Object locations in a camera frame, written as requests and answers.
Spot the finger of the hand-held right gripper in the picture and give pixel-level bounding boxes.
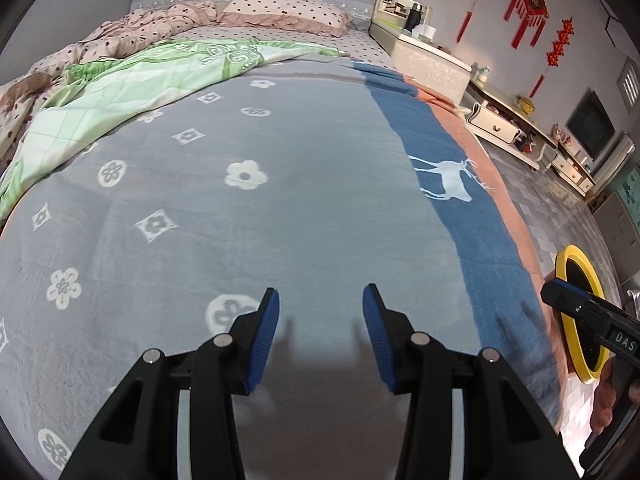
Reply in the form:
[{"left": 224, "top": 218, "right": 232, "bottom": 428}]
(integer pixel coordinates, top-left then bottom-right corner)
[
  {"left": 541, "top": 282, "right": 608, "bottom": 342},
  {"left": 552, "top": 280, "right": 608, "bottom": 309}
]

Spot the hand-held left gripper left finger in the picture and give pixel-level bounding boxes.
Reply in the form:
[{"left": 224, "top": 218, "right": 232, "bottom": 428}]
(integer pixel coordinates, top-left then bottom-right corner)
[{"left": 59, "top": 287, "right": 281, "bottom": 480}]

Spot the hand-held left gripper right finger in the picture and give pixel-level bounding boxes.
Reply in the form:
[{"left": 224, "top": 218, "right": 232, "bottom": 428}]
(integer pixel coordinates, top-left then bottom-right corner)
[{"left": 362, "top": 282, "right": 581, "bottom": 480}]

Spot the yellow rimmed black trash bin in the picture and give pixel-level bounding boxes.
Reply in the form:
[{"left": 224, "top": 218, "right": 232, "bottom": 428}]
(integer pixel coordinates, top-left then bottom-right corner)
[{"left": 554, "top": 244, "right": 613, "bottom": 385}]

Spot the person's right hand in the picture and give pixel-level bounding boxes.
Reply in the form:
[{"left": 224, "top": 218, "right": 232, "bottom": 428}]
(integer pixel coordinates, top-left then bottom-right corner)
[{"left": 589, "top": 360, "right": 623, "bottom": 438}]

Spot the grey low cabinet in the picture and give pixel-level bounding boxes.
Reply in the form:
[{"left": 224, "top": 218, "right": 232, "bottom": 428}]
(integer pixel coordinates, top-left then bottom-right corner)
[{"left": 592, "top": 192, "right": 640, "bottom": 266}]

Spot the glass fish tank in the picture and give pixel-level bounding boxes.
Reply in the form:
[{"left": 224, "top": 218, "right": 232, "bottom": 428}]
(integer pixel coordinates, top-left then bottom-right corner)
[{"left": 612, "top": 165, "right": 640, "bottom": 211}]

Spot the white television cabinet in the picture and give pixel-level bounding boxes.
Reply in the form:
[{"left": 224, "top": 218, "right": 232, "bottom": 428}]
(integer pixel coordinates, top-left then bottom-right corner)
[{"left": 547, "top": 150, "right": 598, "bottom": 196}]

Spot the white standing air conditioner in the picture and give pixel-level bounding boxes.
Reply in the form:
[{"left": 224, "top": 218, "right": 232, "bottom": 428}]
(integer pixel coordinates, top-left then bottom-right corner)
[{"left": 590, "top": 132, "right": 636, "bottom": 196}]

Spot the white coffee table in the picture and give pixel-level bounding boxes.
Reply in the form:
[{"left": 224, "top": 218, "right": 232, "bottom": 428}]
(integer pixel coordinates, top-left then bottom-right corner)
[{"left": 462, "top": 80, "right": 558, "bottom": 171}]

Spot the white bedside cabinet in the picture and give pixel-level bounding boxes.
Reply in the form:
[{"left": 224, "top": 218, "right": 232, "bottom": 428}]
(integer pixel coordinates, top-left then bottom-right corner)
[{"left": 370, "top": 19, "right": 473, "bottom": 111}]

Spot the light green patterned quilt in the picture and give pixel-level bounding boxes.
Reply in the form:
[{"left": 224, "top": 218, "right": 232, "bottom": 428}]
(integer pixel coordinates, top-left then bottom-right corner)
[{"left": 0, "top": 40, "right": 351, "bottom": 221}]

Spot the black thermos bottle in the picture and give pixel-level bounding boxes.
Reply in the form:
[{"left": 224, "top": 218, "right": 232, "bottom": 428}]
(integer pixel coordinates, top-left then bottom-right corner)
[{"left": 404, "top": 2, "right": 425, "bottom": 33}]

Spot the pink dotted pillow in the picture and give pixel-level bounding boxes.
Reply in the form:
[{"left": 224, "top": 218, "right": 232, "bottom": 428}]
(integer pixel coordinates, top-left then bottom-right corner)
[{"left": 217, "top": 0, "right": 353, "bottom": 37}]

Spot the pink dotted duvet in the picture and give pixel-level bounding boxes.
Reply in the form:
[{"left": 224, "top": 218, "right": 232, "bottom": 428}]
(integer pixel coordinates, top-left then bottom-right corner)
[{"left": 0, "top": 0, "right": 218, "bottom": 161}]

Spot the black wall television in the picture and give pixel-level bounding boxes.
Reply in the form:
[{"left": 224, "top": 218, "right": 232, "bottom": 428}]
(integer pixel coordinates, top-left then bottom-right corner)
[{"left": 566, "top": 89, "right": 616, "bottom": 160}]

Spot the louvred wall window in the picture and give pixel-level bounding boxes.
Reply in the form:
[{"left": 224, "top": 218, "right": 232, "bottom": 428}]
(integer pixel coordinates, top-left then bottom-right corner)
[{"left": 615, "top": 57, "right": 640, "bottom": 106}]

